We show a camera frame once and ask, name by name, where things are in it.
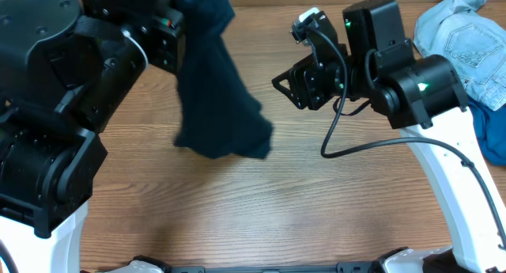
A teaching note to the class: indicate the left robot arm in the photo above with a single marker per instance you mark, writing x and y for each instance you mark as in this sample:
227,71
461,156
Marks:
66,66

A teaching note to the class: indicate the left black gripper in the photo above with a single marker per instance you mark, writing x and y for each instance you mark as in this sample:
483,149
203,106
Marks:
167,48

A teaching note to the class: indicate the dark blue garment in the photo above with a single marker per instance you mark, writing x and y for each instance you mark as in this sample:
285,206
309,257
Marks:
489,127

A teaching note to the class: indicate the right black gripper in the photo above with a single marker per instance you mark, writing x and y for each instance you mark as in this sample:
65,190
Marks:
310,87

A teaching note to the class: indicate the black t-shirt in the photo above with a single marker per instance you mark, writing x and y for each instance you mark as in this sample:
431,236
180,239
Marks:
219,115

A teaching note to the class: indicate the crumpled light denim jeans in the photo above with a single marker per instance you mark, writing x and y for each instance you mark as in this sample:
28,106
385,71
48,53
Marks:
474,44

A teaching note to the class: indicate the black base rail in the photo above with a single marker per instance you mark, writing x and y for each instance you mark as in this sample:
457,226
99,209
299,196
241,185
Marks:
269,269

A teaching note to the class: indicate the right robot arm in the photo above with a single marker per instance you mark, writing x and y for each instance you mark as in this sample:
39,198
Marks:
425,101

